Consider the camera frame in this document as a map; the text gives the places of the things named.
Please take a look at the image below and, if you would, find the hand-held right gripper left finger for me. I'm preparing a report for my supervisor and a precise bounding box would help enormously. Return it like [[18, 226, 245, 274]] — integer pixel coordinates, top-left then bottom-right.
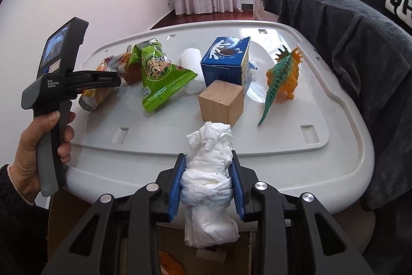
[[42, 153, 189, 275]]

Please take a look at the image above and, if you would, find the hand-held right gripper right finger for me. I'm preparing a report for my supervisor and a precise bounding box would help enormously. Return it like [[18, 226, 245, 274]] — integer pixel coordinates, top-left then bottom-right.
[[230, 150, 375, 275]]

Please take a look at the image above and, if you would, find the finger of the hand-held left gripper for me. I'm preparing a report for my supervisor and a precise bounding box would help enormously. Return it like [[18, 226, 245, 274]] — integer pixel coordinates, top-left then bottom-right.
[[66, 70, 122, 90]]

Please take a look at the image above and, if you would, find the orange snack wrapper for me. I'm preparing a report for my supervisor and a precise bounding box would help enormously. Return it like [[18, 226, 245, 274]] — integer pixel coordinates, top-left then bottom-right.
[[78, 53, 143, 111]]

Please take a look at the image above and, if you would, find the white tissue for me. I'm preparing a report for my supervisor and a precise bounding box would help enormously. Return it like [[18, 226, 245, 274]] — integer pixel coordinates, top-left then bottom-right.
[[181, 121, 241, 247]]

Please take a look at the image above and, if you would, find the brown cardboard box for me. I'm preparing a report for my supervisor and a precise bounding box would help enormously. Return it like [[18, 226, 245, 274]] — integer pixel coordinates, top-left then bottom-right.
[[48, 196, 255, 275]]

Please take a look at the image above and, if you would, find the green snack bag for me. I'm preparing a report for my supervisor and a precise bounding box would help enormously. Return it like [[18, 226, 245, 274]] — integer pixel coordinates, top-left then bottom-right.
[[130, 39, 198, 114]]

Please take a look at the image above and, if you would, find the wooden block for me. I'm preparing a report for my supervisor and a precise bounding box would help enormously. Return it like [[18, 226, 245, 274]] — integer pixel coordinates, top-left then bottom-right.
[[198, 79, 245, 128]]

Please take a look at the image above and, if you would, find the white foam roll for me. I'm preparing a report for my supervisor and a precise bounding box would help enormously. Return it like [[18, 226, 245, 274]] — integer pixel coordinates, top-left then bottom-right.
[[179, 48, 207, 96]]

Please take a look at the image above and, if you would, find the orange and teal dinosaur toy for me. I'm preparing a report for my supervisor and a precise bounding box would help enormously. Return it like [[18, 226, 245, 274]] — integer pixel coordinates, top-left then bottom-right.
[[257, 45, 304, 127]]

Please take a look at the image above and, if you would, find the person's left forearm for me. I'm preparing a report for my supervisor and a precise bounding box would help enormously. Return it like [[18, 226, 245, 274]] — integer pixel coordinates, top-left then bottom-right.
[[0, 164, 49, 275]]

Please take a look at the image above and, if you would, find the person's left hand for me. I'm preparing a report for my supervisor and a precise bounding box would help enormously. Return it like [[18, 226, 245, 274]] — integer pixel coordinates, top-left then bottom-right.
[[8, 111, 77, 206]]

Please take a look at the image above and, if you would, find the white plastic bin lid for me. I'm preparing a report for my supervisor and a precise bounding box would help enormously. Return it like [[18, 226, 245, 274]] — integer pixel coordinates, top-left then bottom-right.
[[63, 20, 376, 232]]

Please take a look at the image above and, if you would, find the orange plastic wrapper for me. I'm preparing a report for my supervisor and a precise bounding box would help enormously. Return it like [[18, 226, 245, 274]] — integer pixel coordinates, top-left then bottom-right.
[[159, 251, 186, 275]]

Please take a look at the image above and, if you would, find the clear plastic bag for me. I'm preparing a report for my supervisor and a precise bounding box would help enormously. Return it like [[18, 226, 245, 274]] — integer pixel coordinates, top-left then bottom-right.
[[245, 60, 270, 105]]

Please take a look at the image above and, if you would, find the dark grey blanket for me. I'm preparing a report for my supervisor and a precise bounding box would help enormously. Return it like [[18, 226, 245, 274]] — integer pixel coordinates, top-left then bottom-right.
[[244, 0, 412, 212]]

